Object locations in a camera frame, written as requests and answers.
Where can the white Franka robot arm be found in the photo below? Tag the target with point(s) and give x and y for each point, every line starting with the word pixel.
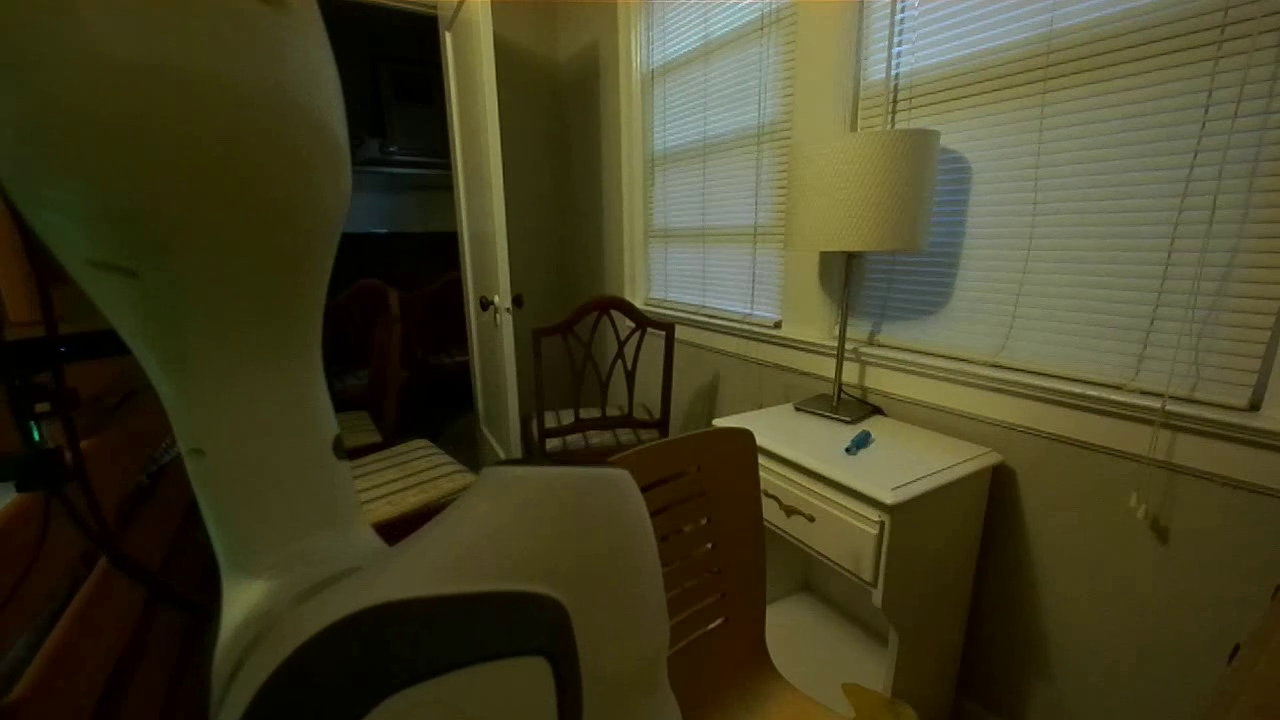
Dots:
pixel 200 264

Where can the white nightstand drawer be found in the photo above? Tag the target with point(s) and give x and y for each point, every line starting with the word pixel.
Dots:
pixel 821 521

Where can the dark wooden ornate-back chair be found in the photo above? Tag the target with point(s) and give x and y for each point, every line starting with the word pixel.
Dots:
pixel 600 363

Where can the white door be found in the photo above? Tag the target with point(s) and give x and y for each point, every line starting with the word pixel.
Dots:
pixel 488 264

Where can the narrow white window blind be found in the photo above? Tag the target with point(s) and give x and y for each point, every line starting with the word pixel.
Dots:
pixel 715 161

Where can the light wooden slatted chair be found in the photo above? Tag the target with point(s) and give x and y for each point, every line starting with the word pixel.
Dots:
pixel 722 574

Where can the small blue object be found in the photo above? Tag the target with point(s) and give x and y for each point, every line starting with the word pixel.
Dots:
pixel 858 443

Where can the dark chair with striped cushion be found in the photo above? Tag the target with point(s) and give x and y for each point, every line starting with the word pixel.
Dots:
pixel 415 481

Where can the table lamp with cream shade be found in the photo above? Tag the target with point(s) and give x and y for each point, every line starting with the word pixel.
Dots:
pixel 873 187

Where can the white nightstand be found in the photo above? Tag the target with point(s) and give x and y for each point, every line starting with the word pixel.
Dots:
pixel 932 560

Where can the wide white window blind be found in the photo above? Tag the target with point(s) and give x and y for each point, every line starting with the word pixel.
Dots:
pixel 1093 202

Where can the brown wooden furniture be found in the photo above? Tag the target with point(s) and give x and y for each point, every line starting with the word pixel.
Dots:
pixel 104 627

